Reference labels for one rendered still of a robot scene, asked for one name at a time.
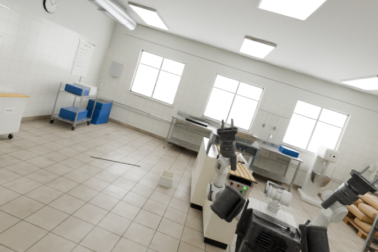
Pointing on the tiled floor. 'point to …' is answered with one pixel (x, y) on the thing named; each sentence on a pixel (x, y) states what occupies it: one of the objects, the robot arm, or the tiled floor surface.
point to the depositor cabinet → (203, 174)
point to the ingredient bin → (10, 110)
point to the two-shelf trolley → (73, 106)
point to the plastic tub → (166, 178)
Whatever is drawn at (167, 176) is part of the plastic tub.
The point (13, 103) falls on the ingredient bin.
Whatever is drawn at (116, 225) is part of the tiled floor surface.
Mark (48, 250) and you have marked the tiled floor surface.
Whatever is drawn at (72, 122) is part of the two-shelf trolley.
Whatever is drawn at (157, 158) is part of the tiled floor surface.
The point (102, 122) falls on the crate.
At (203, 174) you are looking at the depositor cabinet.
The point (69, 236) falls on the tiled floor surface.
